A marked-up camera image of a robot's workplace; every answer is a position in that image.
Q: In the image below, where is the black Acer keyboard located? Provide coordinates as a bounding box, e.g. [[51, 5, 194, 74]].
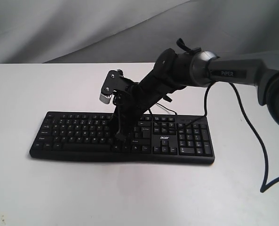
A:
[[29, 112, 215, 165]]

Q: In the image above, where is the black keyboard USB cable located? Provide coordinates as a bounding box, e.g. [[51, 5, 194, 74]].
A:
[[117, 68, 178, 116]]

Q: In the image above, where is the grey fabric backdrop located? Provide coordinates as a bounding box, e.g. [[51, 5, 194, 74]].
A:
[[0, 0, 279, 64]]

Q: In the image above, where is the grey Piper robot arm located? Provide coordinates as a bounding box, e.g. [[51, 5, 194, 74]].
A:
[[110, 40, 279, 140]]

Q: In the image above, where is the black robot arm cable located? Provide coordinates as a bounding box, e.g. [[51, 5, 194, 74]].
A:
[[179, 82, 279, 193]]

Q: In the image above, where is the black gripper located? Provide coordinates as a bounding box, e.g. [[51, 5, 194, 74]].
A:
[[111, 72, 185, 143]]

